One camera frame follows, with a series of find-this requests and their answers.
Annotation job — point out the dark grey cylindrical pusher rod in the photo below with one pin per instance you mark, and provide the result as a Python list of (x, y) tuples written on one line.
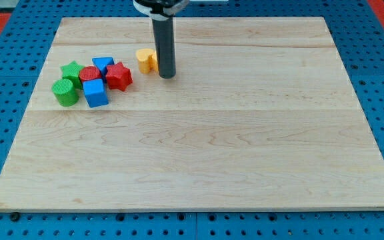
[(165, 47)]

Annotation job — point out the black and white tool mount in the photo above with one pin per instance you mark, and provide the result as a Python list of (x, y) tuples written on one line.
[(166, 8)]

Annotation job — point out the yellow heart block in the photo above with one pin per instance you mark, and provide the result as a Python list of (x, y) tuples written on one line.
[(147, 60)]

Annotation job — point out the blue triangle block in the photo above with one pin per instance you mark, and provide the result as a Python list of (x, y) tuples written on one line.
[(101, 63)]

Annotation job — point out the red star block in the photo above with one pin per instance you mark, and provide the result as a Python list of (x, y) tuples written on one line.
[(118, 76)]

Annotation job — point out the red cylinder block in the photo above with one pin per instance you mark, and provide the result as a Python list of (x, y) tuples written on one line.
[(89, 73)]

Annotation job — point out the blue cube block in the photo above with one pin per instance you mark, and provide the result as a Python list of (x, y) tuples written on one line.
[(95, 93)]

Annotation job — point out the green star block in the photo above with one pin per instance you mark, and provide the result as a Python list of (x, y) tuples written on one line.
[(71, 72)]

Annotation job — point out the green cylinder block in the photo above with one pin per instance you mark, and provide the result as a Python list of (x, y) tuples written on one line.
[(64, 92)]

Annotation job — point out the light wooden board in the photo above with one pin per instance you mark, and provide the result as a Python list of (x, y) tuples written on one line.
[(260, 117)]

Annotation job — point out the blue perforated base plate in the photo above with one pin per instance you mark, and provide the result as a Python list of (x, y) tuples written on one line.
[(25, 42)]

